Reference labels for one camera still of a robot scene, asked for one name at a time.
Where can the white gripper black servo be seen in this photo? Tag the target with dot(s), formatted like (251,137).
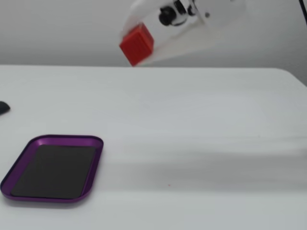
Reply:
(177,40)

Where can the red studded rectangular block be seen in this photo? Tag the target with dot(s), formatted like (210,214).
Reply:
(136,45)

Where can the black knob bolt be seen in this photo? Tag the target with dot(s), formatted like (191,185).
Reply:
(166,16)

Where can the dark grey rounded object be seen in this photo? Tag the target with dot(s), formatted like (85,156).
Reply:
(3,107)

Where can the black rectangular mat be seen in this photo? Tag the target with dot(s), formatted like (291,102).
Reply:
(55,172)

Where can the purple metal tray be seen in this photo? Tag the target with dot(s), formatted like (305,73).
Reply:
(18,165)

